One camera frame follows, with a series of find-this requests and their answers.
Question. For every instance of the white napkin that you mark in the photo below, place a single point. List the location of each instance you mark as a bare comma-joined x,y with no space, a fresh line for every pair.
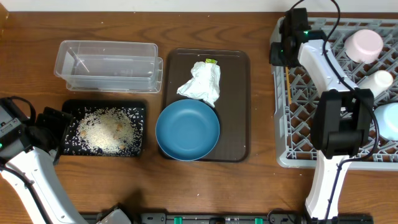
204,84

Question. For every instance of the green wrapper scrap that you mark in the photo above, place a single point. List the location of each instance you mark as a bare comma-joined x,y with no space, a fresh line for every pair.
212,61

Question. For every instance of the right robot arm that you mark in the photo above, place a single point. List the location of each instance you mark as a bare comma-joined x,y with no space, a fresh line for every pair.
342,119

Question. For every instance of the dark brown serving tray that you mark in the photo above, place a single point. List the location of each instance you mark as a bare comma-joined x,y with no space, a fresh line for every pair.
233,105

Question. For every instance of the clear plastic bin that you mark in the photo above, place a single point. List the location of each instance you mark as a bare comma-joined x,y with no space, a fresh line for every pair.
72,52

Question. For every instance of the wooden chopstick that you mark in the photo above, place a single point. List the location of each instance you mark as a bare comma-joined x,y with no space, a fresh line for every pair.
288,85

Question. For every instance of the light blue bowl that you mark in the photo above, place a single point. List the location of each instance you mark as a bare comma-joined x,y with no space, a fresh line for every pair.
386,116

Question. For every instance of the large blue plate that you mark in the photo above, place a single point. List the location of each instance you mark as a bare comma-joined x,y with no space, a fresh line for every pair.
187,130

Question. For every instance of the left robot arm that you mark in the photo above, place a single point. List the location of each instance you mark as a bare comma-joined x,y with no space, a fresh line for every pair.
30,147

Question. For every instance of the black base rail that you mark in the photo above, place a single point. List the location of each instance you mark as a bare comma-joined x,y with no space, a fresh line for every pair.
272,218

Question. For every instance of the pile of rice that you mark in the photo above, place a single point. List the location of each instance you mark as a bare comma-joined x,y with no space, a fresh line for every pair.
107,131

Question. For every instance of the black tray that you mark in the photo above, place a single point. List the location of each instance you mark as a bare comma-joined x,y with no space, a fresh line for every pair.
70,149

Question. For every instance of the cream white cup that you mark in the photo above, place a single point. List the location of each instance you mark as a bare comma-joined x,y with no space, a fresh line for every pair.
378,82

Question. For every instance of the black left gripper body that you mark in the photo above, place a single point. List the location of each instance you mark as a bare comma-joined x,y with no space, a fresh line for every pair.
51,129

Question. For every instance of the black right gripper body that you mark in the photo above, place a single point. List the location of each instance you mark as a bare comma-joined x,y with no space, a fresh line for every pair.
343,142

